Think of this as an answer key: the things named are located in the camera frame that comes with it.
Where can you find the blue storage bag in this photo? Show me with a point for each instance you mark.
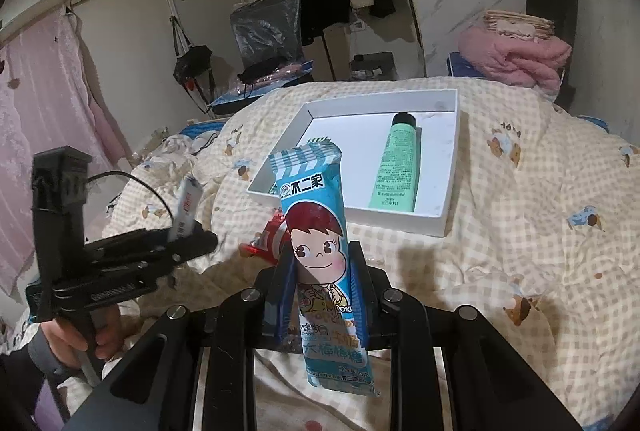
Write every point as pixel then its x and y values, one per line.
pixel 235 98

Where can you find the grey transparent plastic bag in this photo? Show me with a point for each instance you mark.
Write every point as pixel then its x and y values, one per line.
pixel 265 26

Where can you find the person's left hand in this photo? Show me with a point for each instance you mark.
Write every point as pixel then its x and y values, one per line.
pixel 62 336

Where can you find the black handbag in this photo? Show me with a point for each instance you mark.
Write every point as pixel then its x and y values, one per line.
pixel 192 61

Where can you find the red snack packet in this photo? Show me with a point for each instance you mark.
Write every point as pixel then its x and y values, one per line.
pixel 270 236

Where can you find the black and white carton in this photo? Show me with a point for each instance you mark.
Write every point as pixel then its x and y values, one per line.
pixel 186 206

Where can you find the pink curtain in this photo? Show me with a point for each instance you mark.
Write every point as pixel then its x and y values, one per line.
pixel 45 136

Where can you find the black box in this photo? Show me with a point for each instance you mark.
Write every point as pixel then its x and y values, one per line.
pixel 372 61

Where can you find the white shallow cardboard box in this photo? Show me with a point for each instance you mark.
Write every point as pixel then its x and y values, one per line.
pixel 345 151

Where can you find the folded pink blanket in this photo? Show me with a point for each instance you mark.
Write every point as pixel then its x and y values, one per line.
pixel 515 56

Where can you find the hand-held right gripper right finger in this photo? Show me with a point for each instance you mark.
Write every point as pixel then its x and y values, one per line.
pixel 360 296

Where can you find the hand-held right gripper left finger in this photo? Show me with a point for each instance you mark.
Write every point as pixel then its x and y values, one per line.
pixel 285 296

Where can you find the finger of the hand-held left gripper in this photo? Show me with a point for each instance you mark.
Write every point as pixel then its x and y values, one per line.
pixel 195 246
pixel 130 241

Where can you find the stack of beige cloths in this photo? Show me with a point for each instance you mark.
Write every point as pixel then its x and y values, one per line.
pixel 520 23

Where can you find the green cream tube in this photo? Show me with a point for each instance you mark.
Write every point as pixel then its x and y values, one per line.
pixel 395 166

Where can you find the person's left forearm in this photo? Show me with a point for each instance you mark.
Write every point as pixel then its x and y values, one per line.
pixel 35 376

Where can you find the blue striped candy packet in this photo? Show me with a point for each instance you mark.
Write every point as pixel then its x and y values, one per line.
pixel 315 231

